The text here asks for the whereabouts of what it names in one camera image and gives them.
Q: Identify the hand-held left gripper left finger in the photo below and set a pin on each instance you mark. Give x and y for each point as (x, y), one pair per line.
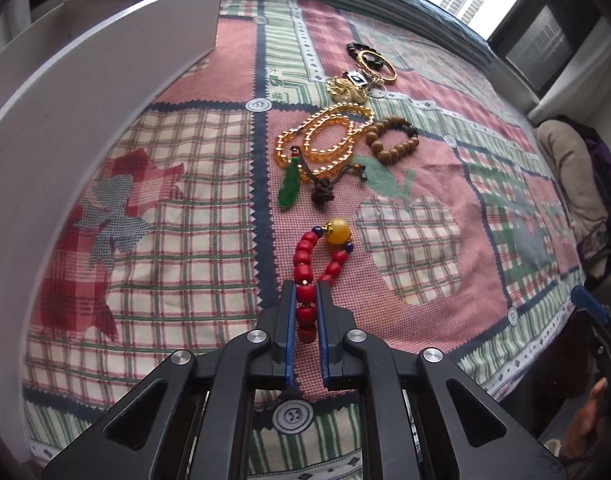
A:
(288, 330)

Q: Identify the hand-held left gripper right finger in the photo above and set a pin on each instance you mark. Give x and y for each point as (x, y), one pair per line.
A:
(323, 340)

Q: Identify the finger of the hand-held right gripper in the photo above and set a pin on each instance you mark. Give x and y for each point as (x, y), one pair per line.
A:
(590, 307)

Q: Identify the white foam box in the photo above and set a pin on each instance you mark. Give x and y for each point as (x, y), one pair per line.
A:
(85, 90)

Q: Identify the patchwork checked blanket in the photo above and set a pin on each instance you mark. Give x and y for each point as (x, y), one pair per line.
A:
(185, 240)

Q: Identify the beige cloth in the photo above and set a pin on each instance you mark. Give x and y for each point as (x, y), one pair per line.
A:
(565, 170)

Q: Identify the purple cloth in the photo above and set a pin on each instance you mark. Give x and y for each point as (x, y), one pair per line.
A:
(610, 160)

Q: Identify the gold bangle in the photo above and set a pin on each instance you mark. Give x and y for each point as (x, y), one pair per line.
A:
(391, 74)

